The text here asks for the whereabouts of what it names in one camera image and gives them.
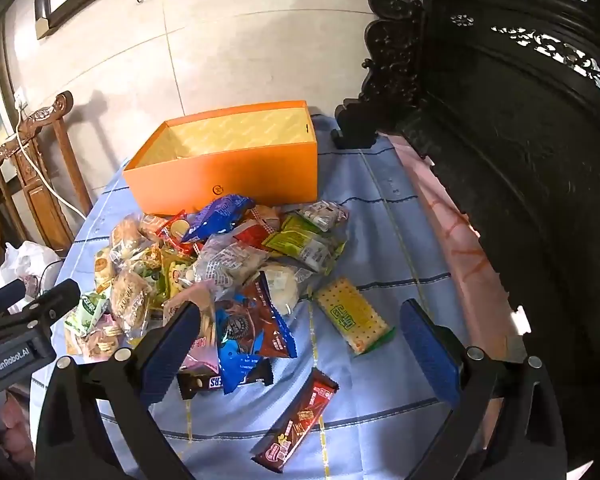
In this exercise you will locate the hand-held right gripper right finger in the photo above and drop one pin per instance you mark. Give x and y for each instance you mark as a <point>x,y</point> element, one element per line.
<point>427,350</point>

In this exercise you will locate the green yellow cracker packet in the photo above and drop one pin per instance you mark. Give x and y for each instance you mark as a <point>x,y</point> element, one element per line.
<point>352,317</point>

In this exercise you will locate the blue crisp packet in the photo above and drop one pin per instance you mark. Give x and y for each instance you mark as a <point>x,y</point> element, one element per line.
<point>215,215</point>

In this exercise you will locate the clear bread packet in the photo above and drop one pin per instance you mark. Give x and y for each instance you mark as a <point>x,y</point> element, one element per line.
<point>105,267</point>
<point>130,235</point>

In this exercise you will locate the clear round cracker packet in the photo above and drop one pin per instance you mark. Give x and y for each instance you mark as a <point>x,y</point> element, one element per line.
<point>97,344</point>

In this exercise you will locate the white wall socket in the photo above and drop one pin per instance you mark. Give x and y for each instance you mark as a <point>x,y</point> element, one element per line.
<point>20,100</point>

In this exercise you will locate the red white snack packet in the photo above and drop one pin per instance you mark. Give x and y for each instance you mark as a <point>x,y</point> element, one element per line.
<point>177,232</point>

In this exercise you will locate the light blue tablecloth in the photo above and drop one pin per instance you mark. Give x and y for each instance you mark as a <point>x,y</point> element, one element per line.
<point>380,240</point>

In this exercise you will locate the white green patterned packet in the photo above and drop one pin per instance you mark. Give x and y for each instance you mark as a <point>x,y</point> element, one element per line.
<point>322,212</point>

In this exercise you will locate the yellow clear snack packet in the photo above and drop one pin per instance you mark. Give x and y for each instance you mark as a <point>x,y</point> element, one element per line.
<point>177,272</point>

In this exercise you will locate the long brown red wafer packet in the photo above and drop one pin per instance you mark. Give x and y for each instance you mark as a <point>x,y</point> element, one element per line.
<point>300,420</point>

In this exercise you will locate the white round cake packet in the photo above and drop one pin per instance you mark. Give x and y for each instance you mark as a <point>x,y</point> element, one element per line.
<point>282,285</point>

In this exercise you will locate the grey clear snack packet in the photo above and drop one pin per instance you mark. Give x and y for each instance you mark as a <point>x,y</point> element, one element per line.
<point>225,260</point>

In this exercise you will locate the blue cookie packet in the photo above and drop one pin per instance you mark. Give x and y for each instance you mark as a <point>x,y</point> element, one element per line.
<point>235,355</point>

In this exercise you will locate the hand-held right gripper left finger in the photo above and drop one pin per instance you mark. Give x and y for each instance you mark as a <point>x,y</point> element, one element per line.
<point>172,350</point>

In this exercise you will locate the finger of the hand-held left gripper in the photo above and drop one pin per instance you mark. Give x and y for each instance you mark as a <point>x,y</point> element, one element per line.
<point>55,297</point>
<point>2,296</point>

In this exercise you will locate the white plastic bag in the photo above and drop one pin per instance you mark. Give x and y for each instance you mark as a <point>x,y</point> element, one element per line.
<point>30,260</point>

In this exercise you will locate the dark brown chocolate bar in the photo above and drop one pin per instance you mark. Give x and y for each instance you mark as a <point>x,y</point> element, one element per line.
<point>200,384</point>

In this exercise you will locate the pink snack packet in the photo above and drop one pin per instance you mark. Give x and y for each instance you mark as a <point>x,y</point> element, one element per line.
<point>206,310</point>

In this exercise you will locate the green snack packet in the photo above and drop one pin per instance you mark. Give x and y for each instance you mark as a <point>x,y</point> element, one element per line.
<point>295,240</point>

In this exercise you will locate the brown carved wooden chair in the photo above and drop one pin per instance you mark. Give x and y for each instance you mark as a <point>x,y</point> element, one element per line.
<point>40,185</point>

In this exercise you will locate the large brown bread packet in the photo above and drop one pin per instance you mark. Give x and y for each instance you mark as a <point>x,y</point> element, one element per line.
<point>130,305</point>

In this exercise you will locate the orange cardboard box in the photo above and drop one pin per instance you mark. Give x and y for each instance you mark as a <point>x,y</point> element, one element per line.
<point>230,180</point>

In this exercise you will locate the pink cloth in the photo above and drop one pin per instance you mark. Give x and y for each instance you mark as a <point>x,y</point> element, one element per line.
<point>460,240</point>

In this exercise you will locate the brown cookie packet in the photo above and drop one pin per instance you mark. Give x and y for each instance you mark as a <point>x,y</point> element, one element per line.
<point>265,320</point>

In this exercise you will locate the light green white packet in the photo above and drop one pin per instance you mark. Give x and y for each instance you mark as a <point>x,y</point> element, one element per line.
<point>87,310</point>

